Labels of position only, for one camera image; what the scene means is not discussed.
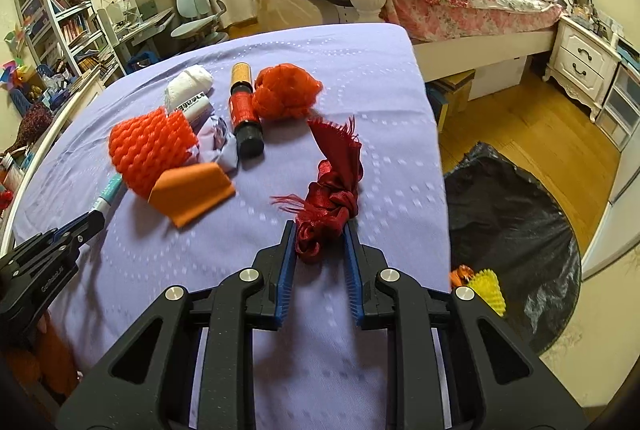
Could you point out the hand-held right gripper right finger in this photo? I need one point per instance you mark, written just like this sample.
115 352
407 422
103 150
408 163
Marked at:
352 280

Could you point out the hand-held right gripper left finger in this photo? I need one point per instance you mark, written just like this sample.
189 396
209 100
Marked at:
286 280

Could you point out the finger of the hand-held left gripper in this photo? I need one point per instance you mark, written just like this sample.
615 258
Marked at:
47 241
85 227

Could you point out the teal tube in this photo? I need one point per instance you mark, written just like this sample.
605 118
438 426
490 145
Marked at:
109 195

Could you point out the orange foam fruit net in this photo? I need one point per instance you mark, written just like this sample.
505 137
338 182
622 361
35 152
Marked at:
145 144

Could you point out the lilac paper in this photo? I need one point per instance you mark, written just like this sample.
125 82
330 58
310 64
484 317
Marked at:
220 149

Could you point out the bin with black bag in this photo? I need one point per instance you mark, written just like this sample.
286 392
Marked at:
500 220

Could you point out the white printed tube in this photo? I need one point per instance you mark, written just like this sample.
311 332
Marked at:
192 107

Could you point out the orange mesh ball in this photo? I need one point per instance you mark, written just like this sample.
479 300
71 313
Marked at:
285 92

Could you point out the small orange scrap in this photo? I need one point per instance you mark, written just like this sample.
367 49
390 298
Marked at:
460 276

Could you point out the orange cloth piece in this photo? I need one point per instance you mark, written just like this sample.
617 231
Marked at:
192 192

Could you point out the dark brown knit cloth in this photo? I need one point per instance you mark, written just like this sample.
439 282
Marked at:
32 124

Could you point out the yellow foam fruit net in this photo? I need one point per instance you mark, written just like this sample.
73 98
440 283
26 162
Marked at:
487 287

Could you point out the blue plastic basket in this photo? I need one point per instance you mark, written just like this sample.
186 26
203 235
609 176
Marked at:
30 94

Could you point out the red label bottle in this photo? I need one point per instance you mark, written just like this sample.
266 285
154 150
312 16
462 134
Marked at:
242 109

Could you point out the white tissue wad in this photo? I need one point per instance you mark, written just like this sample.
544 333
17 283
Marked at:
187 82

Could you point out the colourful pinwheel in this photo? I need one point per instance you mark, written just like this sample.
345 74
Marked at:
17 59

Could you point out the blue box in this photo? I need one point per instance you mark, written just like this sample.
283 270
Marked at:
436 107

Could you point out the lilac tablecloth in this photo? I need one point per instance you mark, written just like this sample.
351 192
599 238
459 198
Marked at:
325 69

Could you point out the white study desk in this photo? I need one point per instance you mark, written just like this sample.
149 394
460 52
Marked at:
145 22

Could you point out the cardboard box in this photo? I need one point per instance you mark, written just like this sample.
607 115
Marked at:
457 89

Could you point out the white bookshelf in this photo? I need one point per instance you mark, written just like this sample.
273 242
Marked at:
55 9

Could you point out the pale green desk chair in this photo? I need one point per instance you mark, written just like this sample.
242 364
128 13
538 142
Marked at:
197 9

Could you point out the white sliding wardrobe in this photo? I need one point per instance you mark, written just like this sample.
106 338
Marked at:
617 220

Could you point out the clear plastic drawer unit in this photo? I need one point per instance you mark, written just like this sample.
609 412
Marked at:
620 104

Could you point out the white nightstand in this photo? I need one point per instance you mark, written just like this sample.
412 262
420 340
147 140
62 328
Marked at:
580 54

